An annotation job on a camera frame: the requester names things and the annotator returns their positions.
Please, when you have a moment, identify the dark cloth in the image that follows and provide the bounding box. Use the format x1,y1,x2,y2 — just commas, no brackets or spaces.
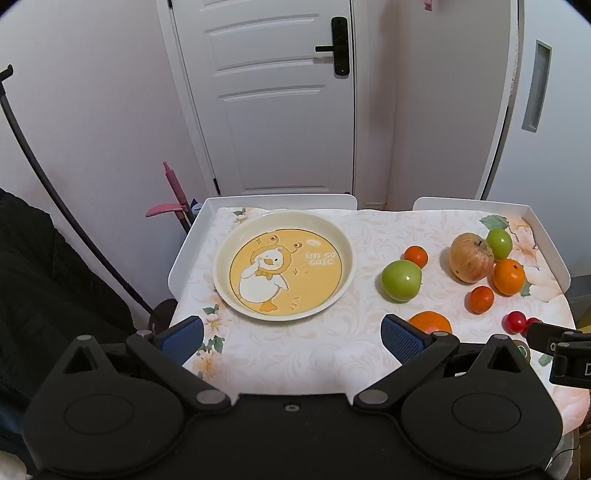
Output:
0,187,155,462

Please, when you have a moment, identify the pink mop handle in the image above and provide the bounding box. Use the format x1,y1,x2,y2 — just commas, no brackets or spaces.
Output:
145,161,198,234

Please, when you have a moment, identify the small green apple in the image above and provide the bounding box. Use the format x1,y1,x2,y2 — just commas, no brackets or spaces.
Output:
486,228,513,262

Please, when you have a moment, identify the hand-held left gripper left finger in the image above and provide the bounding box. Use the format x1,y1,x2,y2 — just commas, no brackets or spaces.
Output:
44,316,232,414

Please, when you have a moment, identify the small tangerine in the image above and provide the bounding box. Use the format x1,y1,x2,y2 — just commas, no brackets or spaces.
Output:
468,285,495,315
403,245,428,270

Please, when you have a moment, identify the wide orange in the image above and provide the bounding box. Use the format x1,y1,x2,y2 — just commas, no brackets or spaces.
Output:
408,311,453,336

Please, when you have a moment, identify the black door handle lock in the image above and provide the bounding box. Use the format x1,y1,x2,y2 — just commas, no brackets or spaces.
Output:
315,17,350,76

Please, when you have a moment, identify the large green apple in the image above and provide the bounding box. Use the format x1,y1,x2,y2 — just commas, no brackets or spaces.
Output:
381,260,423,303

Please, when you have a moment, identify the wrinkled red yellow apple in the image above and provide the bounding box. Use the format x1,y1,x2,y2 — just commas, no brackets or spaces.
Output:
450,232,496,284

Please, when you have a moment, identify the white refrigerator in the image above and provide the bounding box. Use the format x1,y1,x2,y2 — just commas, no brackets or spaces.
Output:
478,0,591,282

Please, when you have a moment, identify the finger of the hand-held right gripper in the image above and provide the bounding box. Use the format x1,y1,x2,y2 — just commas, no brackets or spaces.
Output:
526,322,581,357

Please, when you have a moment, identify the white panel door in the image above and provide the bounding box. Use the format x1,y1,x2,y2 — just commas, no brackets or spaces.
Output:
157,0,360,198

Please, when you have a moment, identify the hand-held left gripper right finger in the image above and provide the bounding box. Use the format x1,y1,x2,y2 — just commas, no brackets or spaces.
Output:
353,314,539,414

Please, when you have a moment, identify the yellow duck print plate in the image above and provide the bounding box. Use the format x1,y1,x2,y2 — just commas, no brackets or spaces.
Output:
212,210,357,322

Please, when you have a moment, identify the white rimmed tray table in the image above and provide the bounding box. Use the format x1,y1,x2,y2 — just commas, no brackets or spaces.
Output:
167,194,591,435

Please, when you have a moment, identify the large round orange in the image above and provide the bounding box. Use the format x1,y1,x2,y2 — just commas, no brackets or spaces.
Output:
492,258,527,296

